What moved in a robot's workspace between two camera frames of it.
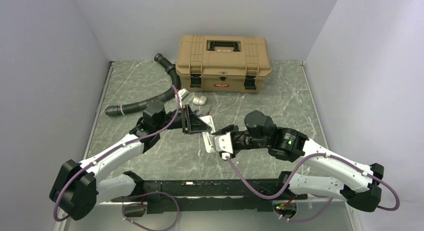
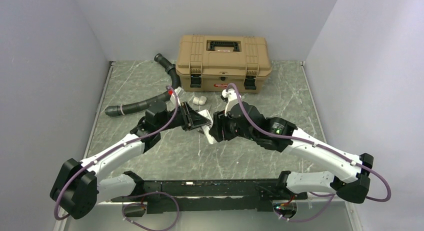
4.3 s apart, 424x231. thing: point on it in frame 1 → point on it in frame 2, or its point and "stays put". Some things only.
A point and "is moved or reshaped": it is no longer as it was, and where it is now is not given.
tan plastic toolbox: [223, 63] stays put
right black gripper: [235, 128] → [220, 122]
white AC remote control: [206, 135] is moved or reshaped
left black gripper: [193, 124] stays put
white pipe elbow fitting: [199, 101] stays put
